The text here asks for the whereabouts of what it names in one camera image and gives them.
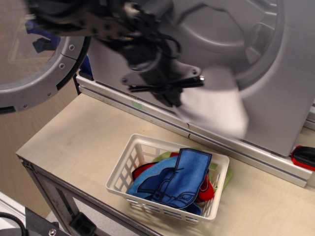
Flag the red black clamp handle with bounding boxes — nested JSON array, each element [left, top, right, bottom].
[[291, 146, 315, 172]]

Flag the white plastic laundry basket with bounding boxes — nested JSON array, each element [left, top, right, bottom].
[[106, 134, 229, 224]]

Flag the metal table frame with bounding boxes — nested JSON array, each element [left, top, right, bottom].
[[18, 156, 158, 236]]

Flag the blue felt jeans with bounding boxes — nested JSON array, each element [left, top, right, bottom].
[[136, 147, 213, 210]]

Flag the aluminium profile rail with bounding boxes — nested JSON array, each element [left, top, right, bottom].
[[76, 75, 315, 187]]

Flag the green felt garment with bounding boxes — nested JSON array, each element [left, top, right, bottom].
[[152, 150, 233, 192]]

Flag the light blue felt garment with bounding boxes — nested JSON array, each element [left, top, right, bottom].
[[126, 158, 202, 216]]

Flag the round grey machine door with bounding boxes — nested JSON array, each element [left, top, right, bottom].
[[0, 36, 91, 115]]

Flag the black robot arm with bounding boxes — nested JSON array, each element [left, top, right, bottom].
[[26, 0, 204, 107]]

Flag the red felt garment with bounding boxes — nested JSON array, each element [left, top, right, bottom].
[[131, 152, 215, 203]]

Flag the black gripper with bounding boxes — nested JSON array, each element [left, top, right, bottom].
[[120, 49, 205, 108]]

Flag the grey white cloth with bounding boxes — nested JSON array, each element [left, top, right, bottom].
[[173, 66, 249, 139]]

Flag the black bracket on frame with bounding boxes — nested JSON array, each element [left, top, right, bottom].
[[70, 212, 97, 236]]

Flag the black cable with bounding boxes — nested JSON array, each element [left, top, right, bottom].
[[0, 211, 27, 236]]

